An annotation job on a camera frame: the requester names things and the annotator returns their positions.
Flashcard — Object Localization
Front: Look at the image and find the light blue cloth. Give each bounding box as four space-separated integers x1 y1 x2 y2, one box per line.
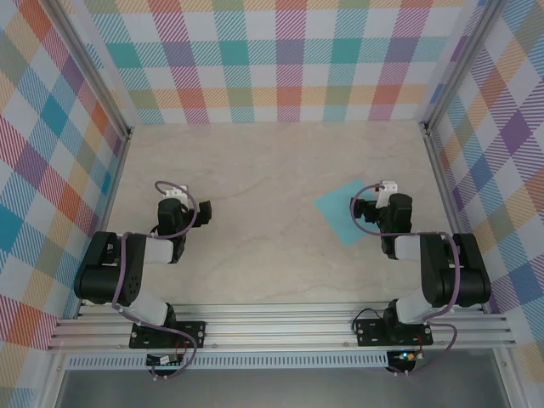
314 178 386 247

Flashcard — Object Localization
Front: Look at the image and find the grey metal sheet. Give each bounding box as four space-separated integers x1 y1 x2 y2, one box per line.
54 368 511 408

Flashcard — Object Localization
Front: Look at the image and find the aluminium side rail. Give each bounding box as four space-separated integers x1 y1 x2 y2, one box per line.
420 122 488 315
74 131 133 320

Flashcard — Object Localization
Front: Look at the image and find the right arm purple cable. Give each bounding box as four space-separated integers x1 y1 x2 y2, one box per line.
348 181 463 377

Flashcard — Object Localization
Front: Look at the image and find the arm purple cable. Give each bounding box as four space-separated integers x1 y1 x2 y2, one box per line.
348 181 463 377
110 180 201 380

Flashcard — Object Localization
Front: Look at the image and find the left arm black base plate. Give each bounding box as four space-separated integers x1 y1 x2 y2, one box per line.
129 321 207 349

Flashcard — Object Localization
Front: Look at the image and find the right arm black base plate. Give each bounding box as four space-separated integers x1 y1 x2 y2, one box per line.
354 319 434 348

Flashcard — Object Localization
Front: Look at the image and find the aluminium mounting rail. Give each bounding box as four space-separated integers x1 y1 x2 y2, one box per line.
46 302 518 352

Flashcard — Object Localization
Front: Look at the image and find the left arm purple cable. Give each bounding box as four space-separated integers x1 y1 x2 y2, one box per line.
110 180 201 380

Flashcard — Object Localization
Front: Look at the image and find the perforated white cable tray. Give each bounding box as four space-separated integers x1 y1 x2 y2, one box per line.
67 351 390 370

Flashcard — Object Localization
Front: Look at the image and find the aluminium corner post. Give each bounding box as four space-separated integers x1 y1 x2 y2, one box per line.
47 0 133 138
418 0 506 128

